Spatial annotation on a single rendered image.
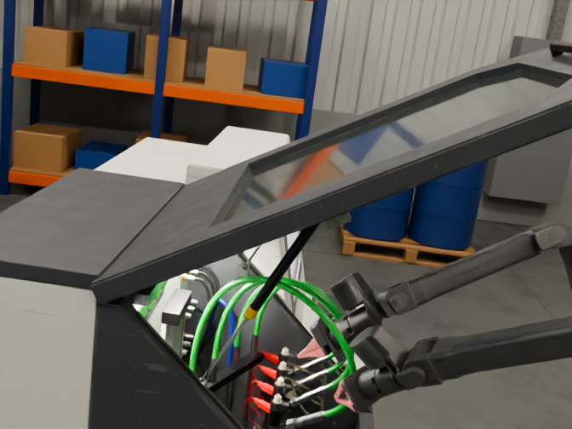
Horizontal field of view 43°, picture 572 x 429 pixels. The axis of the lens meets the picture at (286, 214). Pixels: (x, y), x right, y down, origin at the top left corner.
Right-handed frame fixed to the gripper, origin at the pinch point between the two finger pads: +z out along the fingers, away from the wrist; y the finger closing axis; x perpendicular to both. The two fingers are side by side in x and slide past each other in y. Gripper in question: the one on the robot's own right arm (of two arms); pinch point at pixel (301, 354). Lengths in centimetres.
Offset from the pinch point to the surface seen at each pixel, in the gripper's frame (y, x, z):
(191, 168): 52, -23, 10
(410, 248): -41, -470, 101
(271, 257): 21.3, -29.8, 7.9
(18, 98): 306, -497, 389
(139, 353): 20.1, 42.2, 4.0
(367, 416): -28.5, -33.5, 10.6
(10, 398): 25, 48, 28
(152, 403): 11.6, 41.1, 7.9
